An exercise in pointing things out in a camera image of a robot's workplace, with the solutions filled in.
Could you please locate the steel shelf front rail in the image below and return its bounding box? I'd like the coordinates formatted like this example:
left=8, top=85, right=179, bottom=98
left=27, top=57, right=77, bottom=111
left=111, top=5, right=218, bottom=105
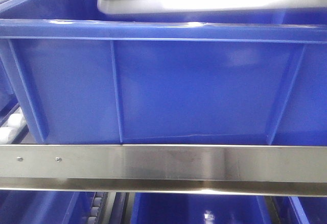
left=1, top=144, right=326, bottom=196

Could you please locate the blue bin lower centre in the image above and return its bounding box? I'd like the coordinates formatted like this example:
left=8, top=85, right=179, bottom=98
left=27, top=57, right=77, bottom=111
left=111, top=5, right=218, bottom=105
left=130, top=193, right=272, bottom=223

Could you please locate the blue bin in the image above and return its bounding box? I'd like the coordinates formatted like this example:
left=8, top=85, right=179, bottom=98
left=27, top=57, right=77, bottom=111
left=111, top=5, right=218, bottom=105
left=130, top=193, right=272, bottom=223
left=1, top=190, right=95, bottom=223

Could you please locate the large blue plastic box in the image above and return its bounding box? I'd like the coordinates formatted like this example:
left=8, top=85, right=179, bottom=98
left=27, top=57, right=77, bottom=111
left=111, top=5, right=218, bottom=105
left=1, top=0, right=326, bottom=145

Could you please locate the left white roller track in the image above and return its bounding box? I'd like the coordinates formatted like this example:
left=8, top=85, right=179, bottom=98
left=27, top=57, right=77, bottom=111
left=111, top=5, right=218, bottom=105
left=1, top=113, right=27, bottom=144

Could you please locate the blue bin lower left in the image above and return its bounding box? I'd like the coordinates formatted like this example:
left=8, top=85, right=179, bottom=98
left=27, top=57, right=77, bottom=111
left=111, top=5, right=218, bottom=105
left=1, top=190, right=95, bottom=223

